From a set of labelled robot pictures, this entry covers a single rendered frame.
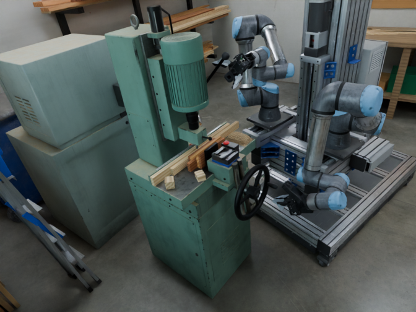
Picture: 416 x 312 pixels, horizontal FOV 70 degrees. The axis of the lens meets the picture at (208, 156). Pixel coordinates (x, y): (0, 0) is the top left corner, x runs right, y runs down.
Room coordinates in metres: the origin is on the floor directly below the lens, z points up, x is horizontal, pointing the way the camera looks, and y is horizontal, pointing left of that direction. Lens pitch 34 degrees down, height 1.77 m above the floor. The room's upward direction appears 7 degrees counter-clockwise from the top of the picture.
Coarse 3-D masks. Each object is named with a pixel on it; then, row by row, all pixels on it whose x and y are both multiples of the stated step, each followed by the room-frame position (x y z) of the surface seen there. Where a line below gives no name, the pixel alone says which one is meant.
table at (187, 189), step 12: (252, 144) 1.37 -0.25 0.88; (204, 168) 1.18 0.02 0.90; (180, 180) 1.11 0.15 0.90; (192, 180) 1.10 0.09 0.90; (204, 180) 1.09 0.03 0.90; (216, 180) 1.12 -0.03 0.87; (156, 192) 1.09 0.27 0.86; (168, 192) 1.04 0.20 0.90; (180, 192) 1.03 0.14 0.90; (192, 192) 1.02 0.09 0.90; (180, 204) 0.98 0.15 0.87
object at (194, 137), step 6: (180, 126) 1.34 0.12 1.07; (186, 126) 1.33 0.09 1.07; (180, 132) 1.32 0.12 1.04; (186, 132) 1.29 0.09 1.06; (192, 132) 1.26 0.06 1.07; (198, 132) 1.25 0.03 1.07; (204, 132) 1.28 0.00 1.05; (180, 138) 1.33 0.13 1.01; (186, 138) 1.29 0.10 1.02; (192, 138) 1.27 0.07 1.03; (198, 138) 1.24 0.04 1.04; (198, 144) 1.24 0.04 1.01
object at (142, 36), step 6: (144, 36) 1.37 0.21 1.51; (144, 42) 1.37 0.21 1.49; (150, 42) 1.39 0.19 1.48; (144, 48) 1.36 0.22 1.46; (150, 48) 1.39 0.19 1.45; (144, 54) 1.36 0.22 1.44; (150, 54) 1.38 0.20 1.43; (144, 60) 1.37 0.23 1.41; (150, 78) 1.36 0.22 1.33; (150, 84) 1.37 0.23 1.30; (156, 102) 1.36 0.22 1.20; (156, 108) 1.36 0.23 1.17; (162, 132) 1.36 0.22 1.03; (162, 138) 1.37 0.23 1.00
